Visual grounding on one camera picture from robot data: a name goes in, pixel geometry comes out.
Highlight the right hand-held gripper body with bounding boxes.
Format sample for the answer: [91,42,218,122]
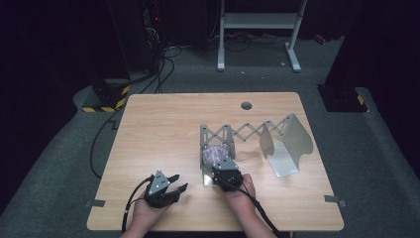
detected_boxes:
[211,158,245,192]

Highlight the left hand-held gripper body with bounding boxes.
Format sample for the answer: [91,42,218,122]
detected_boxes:
[143,170,182,209]

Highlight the striped purple-white cloth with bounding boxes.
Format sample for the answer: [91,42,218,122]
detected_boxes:
[201,144,231,168]

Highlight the expandable grey metal bookend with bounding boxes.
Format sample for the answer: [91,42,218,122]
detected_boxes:
[199,113,314,187]

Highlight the person's right hand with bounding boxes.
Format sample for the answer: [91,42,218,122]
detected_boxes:
[224,174,257,212]

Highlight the person's left hand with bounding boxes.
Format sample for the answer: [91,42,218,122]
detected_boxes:
[132,200,172,235]

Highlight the grey tape strip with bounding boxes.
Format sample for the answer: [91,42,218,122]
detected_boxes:
[323,194,348,208]
[86,198,107,208]

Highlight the black-yellow striped stand base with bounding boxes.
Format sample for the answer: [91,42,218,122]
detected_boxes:
[81,78,132,113]

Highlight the black stand base yellow mark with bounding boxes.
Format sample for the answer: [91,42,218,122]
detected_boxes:
[316,83,369,113]

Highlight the black equipment rack red light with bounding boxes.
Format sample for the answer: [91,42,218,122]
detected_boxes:
[142,0,166,75]

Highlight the white metal stand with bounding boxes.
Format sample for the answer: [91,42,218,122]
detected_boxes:
[216,0,308,73]

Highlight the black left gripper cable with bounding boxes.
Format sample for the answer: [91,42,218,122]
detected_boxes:
[121,175,155,234]

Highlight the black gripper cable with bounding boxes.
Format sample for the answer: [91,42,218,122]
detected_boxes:
[121,175,155,234]
[231,184,281,237]

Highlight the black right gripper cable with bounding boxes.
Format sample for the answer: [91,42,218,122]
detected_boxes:
[231,184,281,237]

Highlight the long black floor cable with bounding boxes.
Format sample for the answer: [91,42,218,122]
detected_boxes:
[89,104,125,180]

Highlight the looped black floor cables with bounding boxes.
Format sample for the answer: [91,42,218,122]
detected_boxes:
[138,46,183,95]

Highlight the black cables under stand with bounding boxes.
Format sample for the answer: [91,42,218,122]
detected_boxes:
[207,31,291,53]

